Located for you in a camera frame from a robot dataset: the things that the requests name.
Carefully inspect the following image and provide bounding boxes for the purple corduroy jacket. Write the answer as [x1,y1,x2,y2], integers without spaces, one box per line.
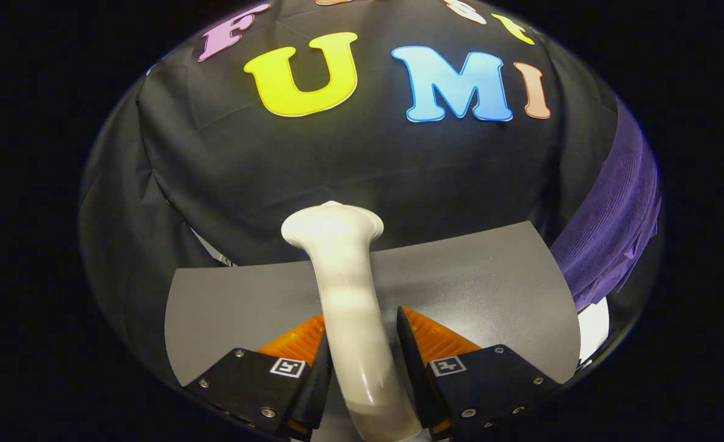
[549,98,663,312]

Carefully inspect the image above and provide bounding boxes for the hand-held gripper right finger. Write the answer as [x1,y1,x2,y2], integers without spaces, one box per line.
[396,305,562,441]

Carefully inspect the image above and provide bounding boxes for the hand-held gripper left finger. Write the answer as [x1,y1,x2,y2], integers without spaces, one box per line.
[183,313,333,441]

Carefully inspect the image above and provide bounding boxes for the grey cabinet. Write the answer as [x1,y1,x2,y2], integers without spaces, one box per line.
[164,221,582,387]

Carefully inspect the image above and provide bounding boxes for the white garment steamer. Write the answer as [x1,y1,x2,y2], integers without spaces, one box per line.
[281,201,430,442]

